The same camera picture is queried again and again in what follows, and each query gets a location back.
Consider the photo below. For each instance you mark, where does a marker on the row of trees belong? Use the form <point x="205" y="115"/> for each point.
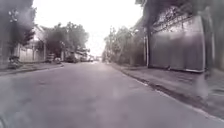
<point x="121" y="46"/>

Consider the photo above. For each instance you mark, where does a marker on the pole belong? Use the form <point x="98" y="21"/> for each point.
<point x="146" y="50"/>

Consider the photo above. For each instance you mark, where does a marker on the vehicle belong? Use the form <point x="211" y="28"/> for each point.
<point x="70" y="59"/>

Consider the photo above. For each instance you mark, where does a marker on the grey asphalt road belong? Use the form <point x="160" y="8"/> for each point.
<point x="90" y="100"/>

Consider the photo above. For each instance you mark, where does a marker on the large dark tree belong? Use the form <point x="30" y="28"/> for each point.
<point x="65" y="38"/>

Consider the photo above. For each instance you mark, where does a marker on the grey concrete pavement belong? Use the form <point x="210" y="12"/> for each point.
<point x="176" y="83"/>

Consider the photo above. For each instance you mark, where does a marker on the grey pavement strip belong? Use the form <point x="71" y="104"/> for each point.
<point x="23" y="67"/>

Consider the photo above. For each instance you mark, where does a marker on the grey metal gate wall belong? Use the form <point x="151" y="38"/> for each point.
<point x="176" y="46"/>

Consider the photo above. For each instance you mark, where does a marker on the pale wall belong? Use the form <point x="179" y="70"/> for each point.
<point x="28" y="53"/>

